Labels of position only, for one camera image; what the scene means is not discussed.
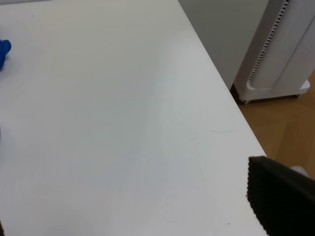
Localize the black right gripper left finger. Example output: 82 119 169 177
0 222 5 236

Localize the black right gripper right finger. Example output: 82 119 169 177
247 156 315 236

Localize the white tower air purifier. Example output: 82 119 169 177
233 0 315 104

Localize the blue rolled towel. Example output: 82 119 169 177
0 40 12 69

